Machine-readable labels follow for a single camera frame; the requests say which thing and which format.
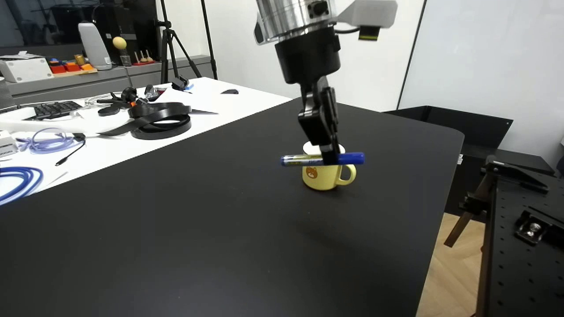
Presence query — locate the blue marker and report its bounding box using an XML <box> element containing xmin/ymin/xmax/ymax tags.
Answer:
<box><xmin>281</xmin><ymin>152</ymin><xmax>366</xmax><ymax>167</ymax></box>

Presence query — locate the yellow mug with bear print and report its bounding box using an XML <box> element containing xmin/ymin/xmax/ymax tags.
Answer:
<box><xmin>302</xmin><ymin>143</ymin><xmax>357</xmax><ymax>191</ymax></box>

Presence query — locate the black stand pole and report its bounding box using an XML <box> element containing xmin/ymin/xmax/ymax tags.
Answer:
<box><xmin>200</xmin><ymin>0</ymin><xmax>219</xmax><ymax>81</ymax></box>

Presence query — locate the small black clamp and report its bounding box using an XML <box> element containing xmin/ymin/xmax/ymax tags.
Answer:
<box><xmin>171</xmin><ymin>75</ymin><xmax>195</xmax><ymax>92</ymax></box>

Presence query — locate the wooden peg toy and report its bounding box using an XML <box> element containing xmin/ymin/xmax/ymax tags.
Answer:
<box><xmin>132</xmin><ymin>49</ymin><xmax>156</xmax><ymax>66</ymax></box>

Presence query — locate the black mini tripod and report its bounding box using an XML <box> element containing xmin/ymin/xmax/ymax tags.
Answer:
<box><xmin>96</xmin><ymin>86</ymin><xmax>151</xmax><ymax>118</ymax></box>

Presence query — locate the yellow ball on stand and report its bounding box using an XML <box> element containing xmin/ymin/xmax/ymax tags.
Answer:
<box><xmin>112</xmin><ymin>36</ymin><xmax>133</xmax><ymax>67</ymax></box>

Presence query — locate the white table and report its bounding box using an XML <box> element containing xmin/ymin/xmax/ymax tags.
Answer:
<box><xmin>0</xmin><ymin>77</ymin><xmax>293</xmax><ymax>206</ymax></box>

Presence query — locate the white rounded appliance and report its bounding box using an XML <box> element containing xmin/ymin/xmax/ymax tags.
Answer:
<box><xmin>78</xmin><ymin>22</ymin><xmax>113</xmax><ymax>71</ymax></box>

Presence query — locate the grey counter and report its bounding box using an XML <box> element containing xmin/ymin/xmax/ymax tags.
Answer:
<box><xmin>0</xmin><ymin>55</ymin><xmax>213</xmax><ymax>107</ymax></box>

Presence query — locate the black clamp with brown leg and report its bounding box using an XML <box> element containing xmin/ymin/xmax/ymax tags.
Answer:
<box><xmin>444</xmin><ymin>156</ymin><xmax>550</xmax><ymax>248</ymax></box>

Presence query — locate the orange toy block set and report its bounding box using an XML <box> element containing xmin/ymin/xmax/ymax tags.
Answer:
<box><xmin>48</xmin><ymin>54</ymin><xmax>98</xmax><ymax>77</ymax></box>

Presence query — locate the black keyboard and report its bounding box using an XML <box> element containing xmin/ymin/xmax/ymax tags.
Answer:
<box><xmin>32</xmin><ymin>100</ymin><xmax>84</xmax><ymax>121</ymax></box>

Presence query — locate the window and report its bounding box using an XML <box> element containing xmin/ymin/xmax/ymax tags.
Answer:
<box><xmin>0</xmin><ymin>0</ymin><xmax>161</xmax><ymax>50</ymax></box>

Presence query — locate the white flat box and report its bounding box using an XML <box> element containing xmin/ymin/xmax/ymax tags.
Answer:
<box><xmin>0</xmin><ymin>51</ymin><xmax>55</xmax><ymax>84</ymax></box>

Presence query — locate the black mounting plate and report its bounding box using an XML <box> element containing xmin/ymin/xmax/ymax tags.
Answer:
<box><xmin>514</xmin><ymin>210</ymin><xmax>553</xmax><ymax>246</ymax></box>

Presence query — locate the black perforated bench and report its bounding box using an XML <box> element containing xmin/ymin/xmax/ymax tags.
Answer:
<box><xmin>475</xmin><ymin>170</ymin><xmax>564</xmax><ymax>317</ymax></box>

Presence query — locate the small white box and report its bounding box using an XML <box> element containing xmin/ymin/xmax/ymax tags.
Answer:
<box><xmin>0</xmin><ymin>130</ymin><xmax>19</xmax><ymax>158</ymax></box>

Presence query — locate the coil of black strap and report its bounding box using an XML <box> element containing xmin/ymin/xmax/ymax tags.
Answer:
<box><xmin>98</xmin><ymin>102</ymin><xmax>193</xmax><ymax>141</ymax></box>

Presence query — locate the black cable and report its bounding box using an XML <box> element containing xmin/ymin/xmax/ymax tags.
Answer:
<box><xmin>55</xmin><ymin>133</ymin><xmax>87</xmax><ymax>167</ymax></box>

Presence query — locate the coil of purple cable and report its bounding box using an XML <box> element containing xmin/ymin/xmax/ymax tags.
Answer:
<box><xmin>16</xmin><ymin>127</ymin><xmax>76</xmax><ymax>154</ymax></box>

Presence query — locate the coil of blue cable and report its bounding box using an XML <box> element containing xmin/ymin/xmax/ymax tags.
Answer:
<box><xmin>0</xmin><ymin>166</ymin><xmax>44</xmax><ymax>206</ymax></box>

